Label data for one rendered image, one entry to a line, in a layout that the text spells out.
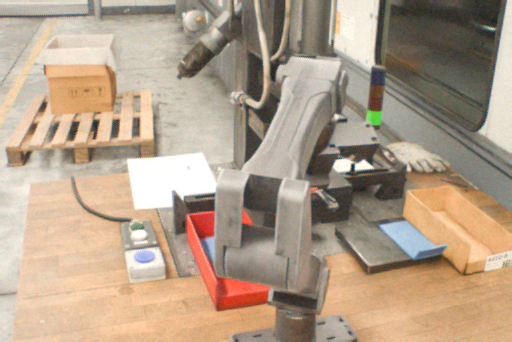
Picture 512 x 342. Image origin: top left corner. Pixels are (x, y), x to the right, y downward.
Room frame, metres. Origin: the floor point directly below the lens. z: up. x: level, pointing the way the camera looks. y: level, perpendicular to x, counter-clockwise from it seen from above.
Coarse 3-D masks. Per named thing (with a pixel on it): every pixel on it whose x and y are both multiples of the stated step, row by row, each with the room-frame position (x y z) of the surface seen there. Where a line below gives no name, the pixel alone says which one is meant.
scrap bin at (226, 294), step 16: (192, 224) 0.96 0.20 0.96; (208, 224) 1.02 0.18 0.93; (192, 240) 0.95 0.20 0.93; (208, 272) 0.82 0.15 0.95; (208, 288) 0.82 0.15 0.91; (224, 288) 0.84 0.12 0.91; (240, 288) 0.84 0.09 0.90; (256, 288) 0.84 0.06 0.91; (224, 304) 0.78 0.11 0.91; (240, 304) 0.79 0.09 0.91; (256, 304) 0.80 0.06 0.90
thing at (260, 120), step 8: (272, 72) 1.31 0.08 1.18; (272, 80) 1.22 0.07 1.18; (272, 88) 1.21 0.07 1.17; (256, 112) 1.12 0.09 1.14; (264, 112) 1.12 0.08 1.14; (272, 112) 1.13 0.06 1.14; (256, 120) 1.10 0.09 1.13; (264, 120) 1.07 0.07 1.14; (344, 120) 1.12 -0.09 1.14; (256, 128) 1.09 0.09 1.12; (264, 128) 1.05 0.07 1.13; (264, 136) 1.05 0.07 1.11
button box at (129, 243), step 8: (72, 176) 1.27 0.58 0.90; (72, 184) 1.21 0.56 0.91; (80, 200) 1.13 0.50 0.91; (88, 208) 1.09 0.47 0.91; (104, 216) 1.06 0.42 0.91; (112, 216) 1.06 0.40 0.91; (120, 224) 0.99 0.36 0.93; (128, 224) 1.00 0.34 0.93; (144, 224) 1.00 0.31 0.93; (152, 224) 1.01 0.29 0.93; (128, 232) 0.96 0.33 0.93; (152, 232) 0.97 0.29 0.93; (128, 240) 0.93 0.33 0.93; (136, 240) 0.93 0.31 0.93; (144, 240) 0.94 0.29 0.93; (152, 240) 0.94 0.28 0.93; (128, 248) 0.91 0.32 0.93; (136, 248) 0.91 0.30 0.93; (144, 248) 0.92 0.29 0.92
